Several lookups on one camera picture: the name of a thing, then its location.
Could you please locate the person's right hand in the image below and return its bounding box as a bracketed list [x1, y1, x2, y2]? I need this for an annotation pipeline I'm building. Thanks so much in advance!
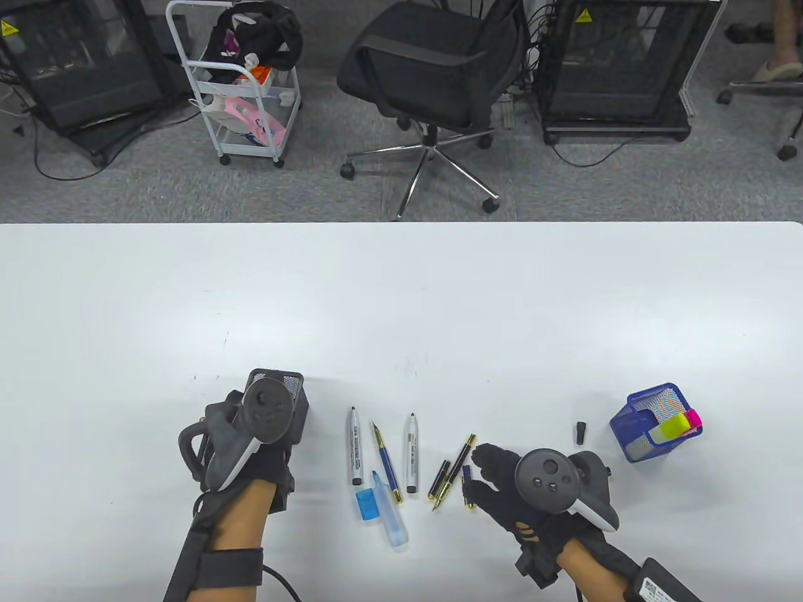
[463, 442, 587, 552]

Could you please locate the person's left hand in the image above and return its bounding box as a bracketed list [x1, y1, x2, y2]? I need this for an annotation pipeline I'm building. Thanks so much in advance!
[199, 389, 297, 496]

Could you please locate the black fountain pen cap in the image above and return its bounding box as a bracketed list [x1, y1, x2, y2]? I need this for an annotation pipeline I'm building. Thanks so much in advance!
[428, 460, 453, 502]

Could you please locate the white whiteboard marker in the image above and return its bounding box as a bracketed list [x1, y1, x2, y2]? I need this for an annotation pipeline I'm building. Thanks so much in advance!
[348, 406, 365, 487]
[405, 413, 420, 494]

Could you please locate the blue gold fountain pen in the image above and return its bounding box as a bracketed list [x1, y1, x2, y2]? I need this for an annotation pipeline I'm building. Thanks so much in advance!
[371, 420, 403, 506]

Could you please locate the person's right forearm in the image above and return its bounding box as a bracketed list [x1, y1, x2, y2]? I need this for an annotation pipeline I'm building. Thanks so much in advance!
[557, 533, 631, 602]

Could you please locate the person's left forearm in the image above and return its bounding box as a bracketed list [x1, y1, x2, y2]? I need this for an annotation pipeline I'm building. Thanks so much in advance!
[207, 478, 279, 554]

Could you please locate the black forearm sensor box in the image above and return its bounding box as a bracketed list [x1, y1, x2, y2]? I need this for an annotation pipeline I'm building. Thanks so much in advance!
[629, 557, 705, 602]

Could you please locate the black gold fountain pen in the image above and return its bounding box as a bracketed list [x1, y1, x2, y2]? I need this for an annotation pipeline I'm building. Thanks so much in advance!
[432, 433, 478, 514]

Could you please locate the black mesh pen holder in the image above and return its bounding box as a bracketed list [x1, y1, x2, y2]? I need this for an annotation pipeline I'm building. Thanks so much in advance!
[247, 369, 310, 447]

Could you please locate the blue mesh pen holder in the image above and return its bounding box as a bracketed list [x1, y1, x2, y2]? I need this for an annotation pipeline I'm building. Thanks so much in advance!
[609, 383, 703, 465]

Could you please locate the grey handheld controller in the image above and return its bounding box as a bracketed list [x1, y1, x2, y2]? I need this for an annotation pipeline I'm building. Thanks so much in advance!
[514, 448, 620, 534]
[178, 376, 297, 494]

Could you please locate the blue highlighter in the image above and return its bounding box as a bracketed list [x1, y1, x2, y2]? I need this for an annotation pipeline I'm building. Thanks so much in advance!
[371, 470, 410, 548]

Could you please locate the pink bag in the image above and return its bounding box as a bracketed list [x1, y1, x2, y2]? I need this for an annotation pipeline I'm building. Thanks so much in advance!
[223, 95, 288, 146]

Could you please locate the white plastic bag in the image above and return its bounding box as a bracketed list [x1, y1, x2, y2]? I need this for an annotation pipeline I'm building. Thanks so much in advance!
[199, 93, 234, 134]

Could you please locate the white rolling cart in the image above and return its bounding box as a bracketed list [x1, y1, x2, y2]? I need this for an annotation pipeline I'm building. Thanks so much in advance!
[165, 0, 303, 169]

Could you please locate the black office chair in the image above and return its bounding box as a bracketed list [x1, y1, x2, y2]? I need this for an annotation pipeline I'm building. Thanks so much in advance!
[337, 0, 524, 221]
[717, 78, 803, 162]

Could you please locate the black bag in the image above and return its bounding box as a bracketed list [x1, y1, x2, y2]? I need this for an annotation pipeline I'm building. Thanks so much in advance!
[210, 0, 304, 71]

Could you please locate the black mesh cabinet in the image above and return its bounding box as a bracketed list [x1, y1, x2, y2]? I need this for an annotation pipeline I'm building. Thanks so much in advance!
[536, 0, 723, 146]
[0, 0, 192, 167]

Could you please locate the beige slipper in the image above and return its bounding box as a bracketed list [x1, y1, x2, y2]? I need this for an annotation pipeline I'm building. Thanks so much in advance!
[752, 60, 803, 83]

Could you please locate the black power strip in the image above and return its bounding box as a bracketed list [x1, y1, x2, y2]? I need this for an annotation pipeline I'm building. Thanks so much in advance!
[725, 22, 779, 45]

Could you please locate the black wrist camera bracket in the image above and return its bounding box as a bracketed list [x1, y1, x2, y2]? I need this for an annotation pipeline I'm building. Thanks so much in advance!
[514, 541, 563, 590]
[269, 464, 297, 515]

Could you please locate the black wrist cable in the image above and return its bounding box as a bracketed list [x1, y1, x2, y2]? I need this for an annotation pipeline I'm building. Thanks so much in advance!
[260, 563, 303, 602]

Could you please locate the black forearm strap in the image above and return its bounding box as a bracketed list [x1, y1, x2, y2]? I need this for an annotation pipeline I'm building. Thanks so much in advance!
[162, 492, 265, 602]
[577, 527, 647, 596]

